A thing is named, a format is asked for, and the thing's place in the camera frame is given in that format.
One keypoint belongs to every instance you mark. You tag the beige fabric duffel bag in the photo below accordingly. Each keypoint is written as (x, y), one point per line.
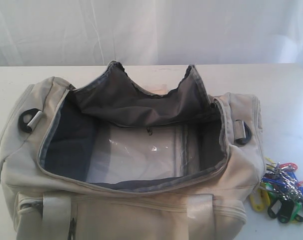
(113, 161)

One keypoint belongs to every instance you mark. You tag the bunch of colourful key tags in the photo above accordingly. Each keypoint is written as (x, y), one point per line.
(279, 193)

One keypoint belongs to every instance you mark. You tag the white curtain backdrop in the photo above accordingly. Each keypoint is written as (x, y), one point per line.
(150, 32)

